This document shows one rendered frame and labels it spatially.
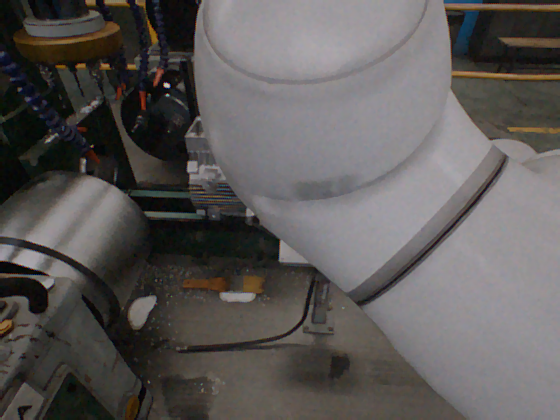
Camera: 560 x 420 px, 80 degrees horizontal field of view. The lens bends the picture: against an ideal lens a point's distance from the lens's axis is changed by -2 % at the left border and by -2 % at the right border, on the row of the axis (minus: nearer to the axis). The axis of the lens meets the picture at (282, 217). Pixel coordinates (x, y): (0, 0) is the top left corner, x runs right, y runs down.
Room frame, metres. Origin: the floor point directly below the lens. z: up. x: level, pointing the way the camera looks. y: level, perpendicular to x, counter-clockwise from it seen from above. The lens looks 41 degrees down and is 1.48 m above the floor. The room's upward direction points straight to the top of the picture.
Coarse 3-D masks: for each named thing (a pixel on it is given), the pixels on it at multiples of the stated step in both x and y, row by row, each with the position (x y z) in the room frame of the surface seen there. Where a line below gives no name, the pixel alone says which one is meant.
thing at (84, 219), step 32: (32, 192) 0.42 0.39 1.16; (64, 192) 0.42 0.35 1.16; (96, 192) 0.44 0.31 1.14; (0, 224) 0.34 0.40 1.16; (32, 224) 0.35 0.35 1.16; (64, 224) 0.36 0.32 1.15; (96, 224) 0.39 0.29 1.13; (128, 224) 0.42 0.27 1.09; (0, 256) 0.29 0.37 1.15; (32, 256) 0.30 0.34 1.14; (64, 256) 0.31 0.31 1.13; (96, 256) 0.34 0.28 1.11; (128, 256) 0.38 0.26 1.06; (96, 288) 0.30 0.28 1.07; (128, 288) 0.35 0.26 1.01
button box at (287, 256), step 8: (280, 240) 0.41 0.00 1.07; (280, 248) 0.40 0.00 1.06; (288, 248) 0.40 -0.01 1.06; (280, 256) 0.39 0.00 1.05; (288, 256) 0.39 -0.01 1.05; (296, 256) 0.39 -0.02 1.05; (280, 264) 0.40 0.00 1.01; (288, 264) 0.39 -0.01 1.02; (296, 264) 0.38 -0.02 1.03; (304, 264) 0.38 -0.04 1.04
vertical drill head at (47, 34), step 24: (48, 0) 0.66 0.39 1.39; (72, 0) 0.68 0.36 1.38; (24, 24) 0.65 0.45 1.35; (48, 24) 0.64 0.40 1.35; (72, 24) 0.65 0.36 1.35; (96, 24) 0.68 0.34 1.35; (24, 48) 0.62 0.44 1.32; (48, 48) 0.61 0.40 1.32; (72, 48) 0.62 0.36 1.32; (96, 48) 0.64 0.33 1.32; (120, 48) 0.71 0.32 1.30; (48, 72) 0.65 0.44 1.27; (72, 72) 0.73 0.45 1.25; (96, 72) 0.65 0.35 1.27; (120, 72) 0.74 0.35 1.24
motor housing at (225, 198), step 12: (204, 168) 0.63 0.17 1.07; (216, 168) 0.63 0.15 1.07; (192, 180) 0.61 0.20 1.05; (216, 180) 0.59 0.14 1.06; (192, 192) 0.60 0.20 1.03; (204, 192) 0.59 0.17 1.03; (216, 192) 0.59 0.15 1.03; (228, 192) 0.59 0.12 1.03; (192, 204) 0.59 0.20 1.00; (204, 204) 0.59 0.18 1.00; (216, 204) 0.59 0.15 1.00; (228, 204) 0.59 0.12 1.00; (240, 204) 0.59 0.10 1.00; (240, 216) 0.63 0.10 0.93
